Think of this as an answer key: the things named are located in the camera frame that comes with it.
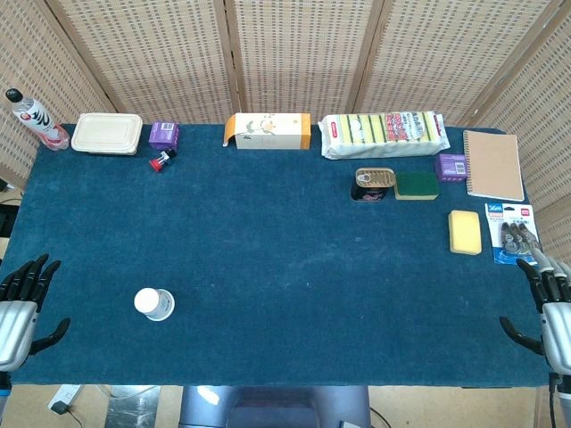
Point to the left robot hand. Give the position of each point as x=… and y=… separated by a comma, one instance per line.
x=15, y=316

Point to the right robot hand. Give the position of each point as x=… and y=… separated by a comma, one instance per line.
x=557, y=325

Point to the white paper cup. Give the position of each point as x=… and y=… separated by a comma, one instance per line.
x=149, y=302
x=164, y=316

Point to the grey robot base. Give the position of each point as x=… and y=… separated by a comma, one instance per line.
x=276, y=408

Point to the white power strip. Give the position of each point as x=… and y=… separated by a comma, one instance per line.
x=66, y=397

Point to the blue blister pack of tapes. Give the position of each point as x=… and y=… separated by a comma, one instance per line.
x=513, y=234

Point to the shiny metal floor plate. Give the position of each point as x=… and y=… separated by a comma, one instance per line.
x=131, y=412

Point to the brown spiral notebook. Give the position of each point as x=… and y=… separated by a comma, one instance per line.
x=494, y=164

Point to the purple small box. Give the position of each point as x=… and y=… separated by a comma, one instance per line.
x=164, y=135
x=451, y=167

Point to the woven folding screen panel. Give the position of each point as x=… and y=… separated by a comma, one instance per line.
x=544, y=134
x=303, y=53
x=27, y=76
x=151, y=58
x=446, y=58

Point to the clear water bottle black cap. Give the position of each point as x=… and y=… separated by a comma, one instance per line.
x=35, y=119

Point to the green yellow scouring sponge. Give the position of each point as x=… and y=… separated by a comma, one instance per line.
x=416, y=185

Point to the beige lidded food container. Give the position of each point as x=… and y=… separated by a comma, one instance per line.
x=107, y=133

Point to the small red black bottle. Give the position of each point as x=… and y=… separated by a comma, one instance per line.
x=163, y=159

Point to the black tin can gold lid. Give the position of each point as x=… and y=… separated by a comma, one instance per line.
x=374, y=183

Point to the pack of yellow green sponges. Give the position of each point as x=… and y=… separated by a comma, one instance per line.
x=383, y=135

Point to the blue table cloth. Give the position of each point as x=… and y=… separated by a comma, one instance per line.
x=276, y=267

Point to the white orange carton box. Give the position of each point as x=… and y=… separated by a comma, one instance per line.
x=267, y=130

